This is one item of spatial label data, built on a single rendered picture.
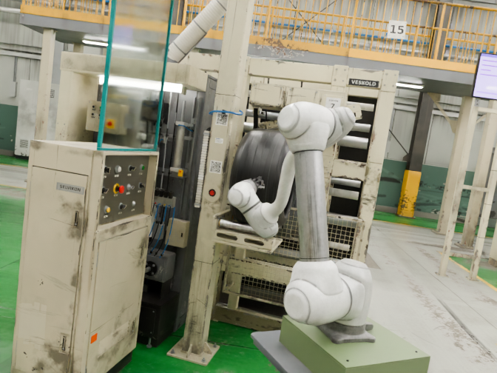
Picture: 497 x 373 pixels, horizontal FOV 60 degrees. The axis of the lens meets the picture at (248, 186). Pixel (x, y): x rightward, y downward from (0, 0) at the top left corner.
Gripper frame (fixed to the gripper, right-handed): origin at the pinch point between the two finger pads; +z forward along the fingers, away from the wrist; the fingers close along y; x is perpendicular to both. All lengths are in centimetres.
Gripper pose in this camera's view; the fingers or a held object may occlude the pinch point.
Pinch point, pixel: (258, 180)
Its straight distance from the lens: 228.1
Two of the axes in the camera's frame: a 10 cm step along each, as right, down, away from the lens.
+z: 2.7, -2.1, 9.4
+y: -9.6, -1.6, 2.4
